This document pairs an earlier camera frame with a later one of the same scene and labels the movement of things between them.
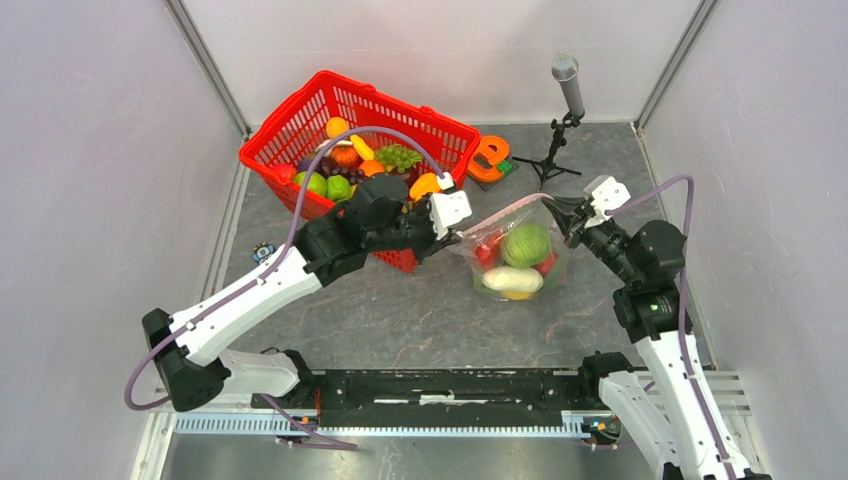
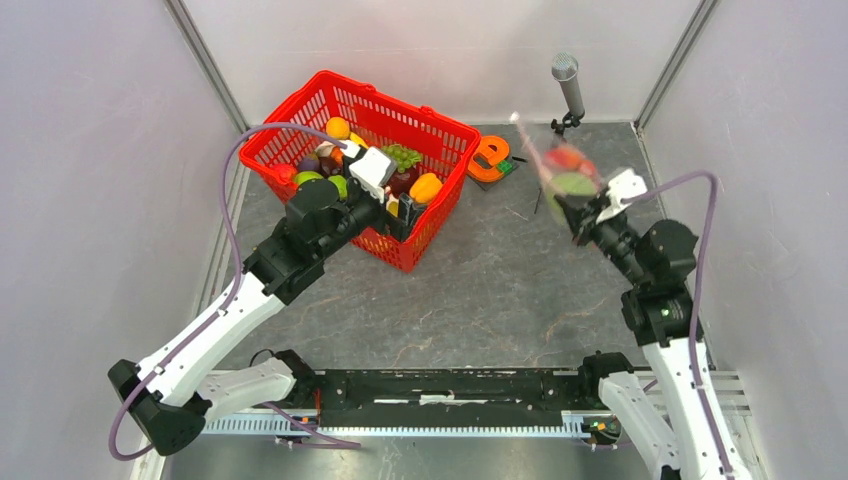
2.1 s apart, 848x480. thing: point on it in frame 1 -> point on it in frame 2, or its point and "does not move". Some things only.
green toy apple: (316, 182) does not move
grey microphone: (565, 69) does not move
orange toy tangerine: (336, 125) does not move
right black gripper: (571, 215) does not move
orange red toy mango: (488, 252) -> (563, 156)
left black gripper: (434, 244) -> (408, 210)
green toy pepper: (338, 188) does not move
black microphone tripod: (548, 168) does not move
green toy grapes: (398, 156) does not move
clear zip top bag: (516, 256) -> (559, 171)
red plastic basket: (379, 119) does not move
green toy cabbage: (525, 246) -> (569, 184)
